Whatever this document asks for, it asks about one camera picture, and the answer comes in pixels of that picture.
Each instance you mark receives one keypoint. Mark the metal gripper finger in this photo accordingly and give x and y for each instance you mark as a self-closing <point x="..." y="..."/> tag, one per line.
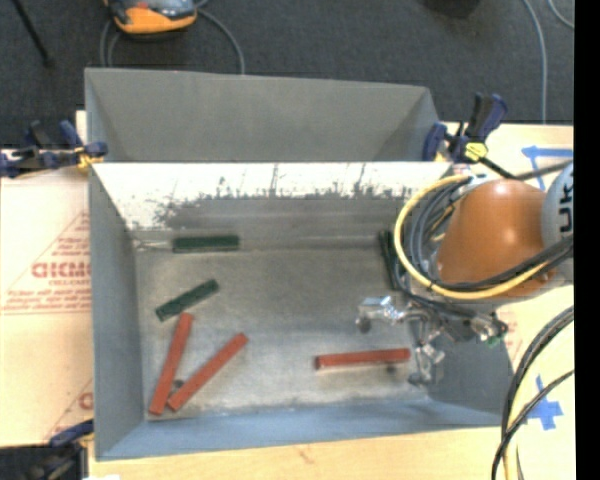
<point x="426" y="360"/>
<point x="385" y="310"/>

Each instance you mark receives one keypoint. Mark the red-brown flat block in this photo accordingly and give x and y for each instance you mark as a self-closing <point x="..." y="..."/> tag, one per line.
<point x="207" y="372"/>
<point x="172" y="363"/>
<point x="362" y="358"/>

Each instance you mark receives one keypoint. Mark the grey metal bin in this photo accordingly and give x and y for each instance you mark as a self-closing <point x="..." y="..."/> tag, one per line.
<point x="290" y="288"/>

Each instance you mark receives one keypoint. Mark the dark green flat block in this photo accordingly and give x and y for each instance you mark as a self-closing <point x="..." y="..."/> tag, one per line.
<point x="187" y="300"/>
<point x="206" y="243"/>

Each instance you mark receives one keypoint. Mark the brown cardboard board red print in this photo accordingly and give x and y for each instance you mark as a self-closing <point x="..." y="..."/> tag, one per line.
<point x="40" y="348"/>

